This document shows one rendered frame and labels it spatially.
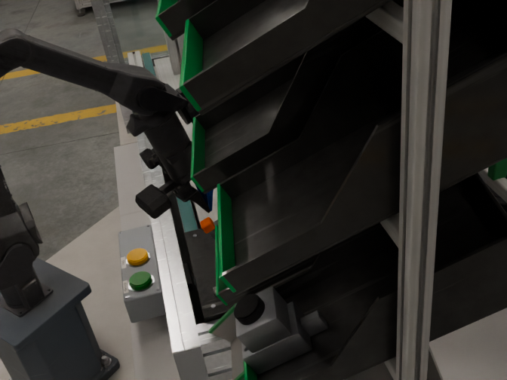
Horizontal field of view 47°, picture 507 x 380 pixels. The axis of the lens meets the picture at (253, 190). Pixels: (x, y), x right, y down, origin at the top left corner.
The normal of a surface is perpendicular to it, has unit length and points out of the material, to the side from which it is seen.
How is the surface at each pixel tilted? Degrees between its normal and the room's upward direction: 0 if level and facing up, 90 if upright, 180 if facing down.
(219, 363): 90
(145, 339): 0
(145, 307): 90
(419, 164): 90
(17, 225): 60
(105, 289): 0
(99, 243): 0
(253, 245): 25
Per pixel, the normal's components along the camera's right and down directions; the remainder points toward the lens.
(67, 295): -0.12, -0.82
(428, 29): 0.24, 0.53
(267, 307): -0.53, -0.68
